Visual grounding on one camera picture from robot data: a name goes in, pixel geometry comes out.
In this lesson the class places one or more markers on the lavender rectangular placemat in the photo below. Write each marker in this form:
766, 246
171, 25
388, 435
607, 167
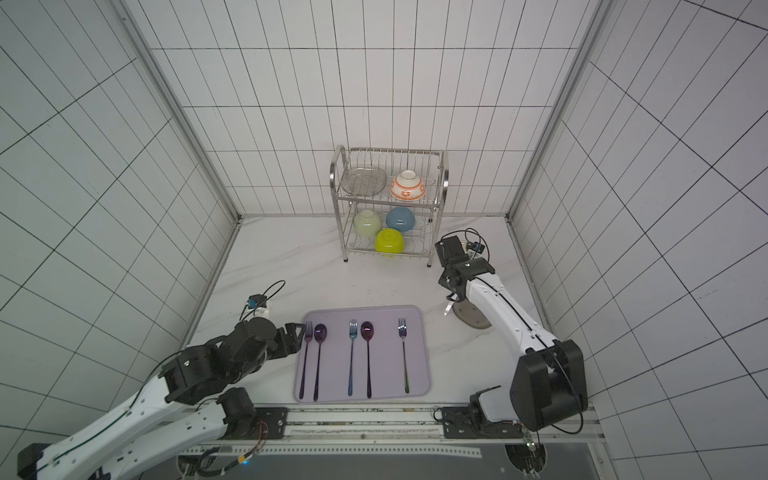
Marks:
386, 355

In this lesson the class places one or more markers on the pale green bowl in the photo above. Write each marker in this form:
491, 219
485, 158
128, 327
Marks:
367, 223

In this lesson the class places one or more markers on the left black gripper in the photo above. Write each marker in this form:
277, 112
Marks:
293, 341

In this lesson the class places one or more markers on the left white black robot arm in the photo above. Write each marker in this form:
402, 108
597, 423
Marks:
194, 397

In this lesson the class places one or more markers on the aluminium mounting rail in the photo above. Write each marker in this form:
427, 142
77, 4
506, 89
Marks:
378, 429

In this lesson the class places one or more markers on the white orange patterned bowl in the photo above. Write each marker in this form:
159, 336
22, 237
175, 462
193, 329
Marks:
408, 186

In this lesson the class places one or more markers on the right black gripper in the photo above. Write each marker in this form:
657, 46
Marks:
450, 282

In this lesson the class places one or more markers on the lime green bowl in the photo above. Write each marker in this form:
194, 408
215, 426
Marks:
389, 241

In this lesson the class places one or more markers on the grey plate on rack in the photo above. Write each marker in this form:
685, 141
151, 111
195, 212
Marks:
364, 181

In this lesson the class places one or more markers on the blue bowl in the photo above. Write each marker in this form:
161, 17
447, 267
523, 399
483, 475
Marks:
401, 219

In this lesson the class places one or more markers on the green handled rainbow fork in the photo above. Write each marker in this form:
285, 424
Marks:
402, 332

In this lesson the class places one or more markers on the dark purple long spoon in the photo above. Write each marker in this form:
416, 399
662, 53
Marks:
367, 334

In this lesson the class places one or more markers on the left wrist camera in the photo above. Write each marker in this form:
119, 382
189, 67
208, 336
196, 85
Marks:
257, 304

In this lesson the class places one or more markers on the purple fork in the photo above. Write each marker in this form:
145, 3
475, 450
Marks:
308, 336

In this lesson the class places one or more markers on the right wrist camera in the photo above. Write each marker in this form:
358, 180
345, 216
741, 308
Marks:
476, 247

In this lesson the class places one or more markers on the grey glass plate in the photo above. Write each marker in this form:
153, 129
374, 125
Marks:
468, 313

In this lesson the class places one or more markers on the steel wire dish rack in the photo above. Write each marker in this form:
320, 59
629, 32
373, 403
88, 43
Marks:
431, 165

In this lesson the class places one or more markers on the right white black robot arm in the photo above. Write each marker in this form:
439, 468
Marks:
548, 376

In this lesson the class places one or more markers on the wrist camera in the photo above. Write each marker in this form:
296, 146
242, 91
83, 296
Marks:
476, 247
257, 304

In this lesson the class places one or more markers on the blue fork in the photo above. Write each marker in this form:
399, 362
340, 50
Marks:
353, 333

